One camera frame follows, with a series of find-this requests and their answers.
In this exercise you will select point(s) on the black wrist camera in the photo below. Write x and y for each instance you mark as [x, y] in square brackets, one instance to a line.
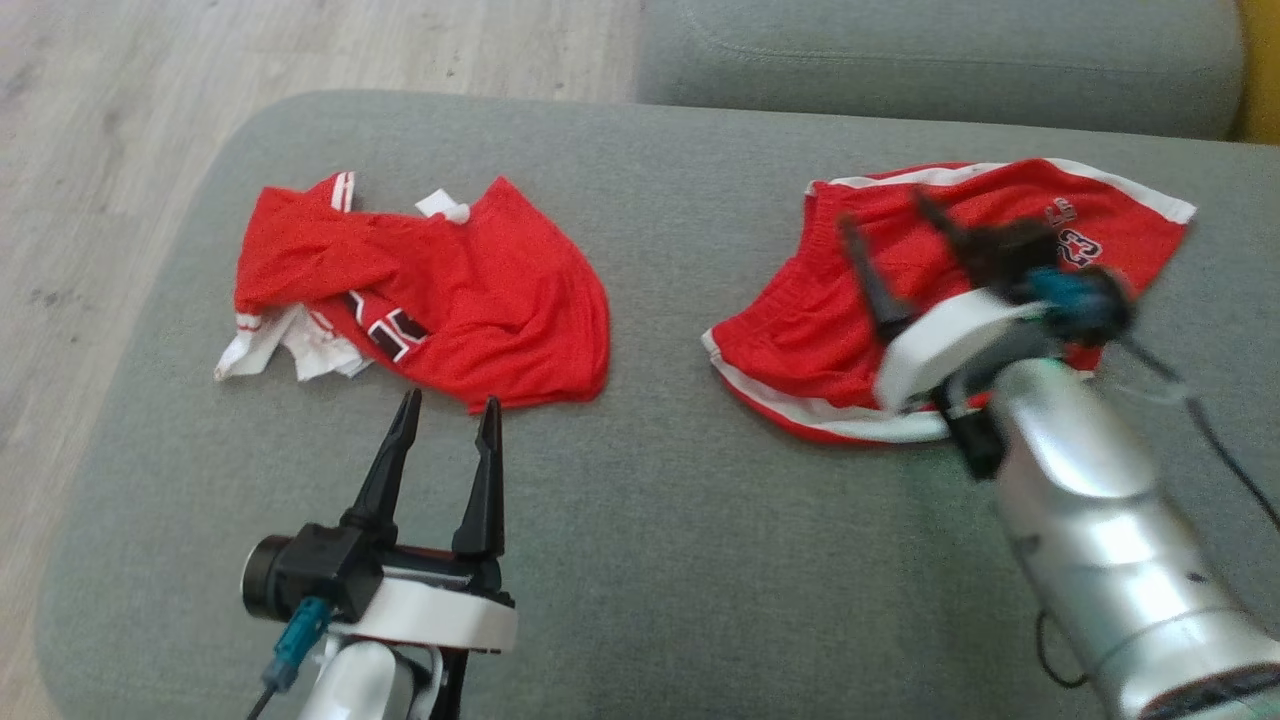
[1025, 250]
[320, 570]

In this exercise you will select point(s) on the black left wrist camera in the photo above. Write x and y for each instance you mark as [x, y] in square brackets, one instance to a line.
[320, 570]

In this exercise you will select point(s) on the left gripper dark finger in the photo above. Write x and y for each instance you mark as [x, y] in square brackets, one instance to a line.
[385, 470]
[485, 490]

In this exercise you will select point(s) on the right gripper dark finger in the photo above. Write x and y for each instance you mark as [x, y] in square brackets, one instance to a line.
[950, 235]
[875, 290]

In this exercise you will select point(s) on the red shorts with white trim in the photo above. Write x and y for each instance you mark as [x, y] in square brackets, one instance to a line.
[800, 335]

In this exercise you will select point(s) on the grey fabric sofa seat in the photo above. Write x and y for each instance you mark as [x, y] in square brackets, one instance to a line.
[700, 560]

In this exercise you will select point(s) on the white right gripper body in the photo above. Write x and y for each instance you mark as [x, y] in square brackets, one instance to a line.
[940, 345]

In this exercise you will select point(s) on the red Bulls 23 jersey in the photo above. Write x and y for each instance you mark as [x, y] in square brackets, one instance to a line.
[500, 300]

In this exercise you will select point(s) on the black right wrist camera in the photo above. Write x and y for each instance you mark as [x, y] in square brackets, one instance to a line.
[1025, 250]

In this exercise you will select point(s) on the grey sofa back cushion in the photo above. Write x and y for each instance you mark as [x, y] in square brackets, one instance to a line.
[950, 60]

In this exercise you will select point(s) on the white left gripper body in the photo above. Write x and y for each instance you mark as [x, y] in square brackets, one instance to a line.
[440, 615]

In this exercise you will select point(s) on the yellow pillow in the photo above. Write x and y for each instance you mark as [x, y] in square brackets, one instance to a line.
[1262, 70]

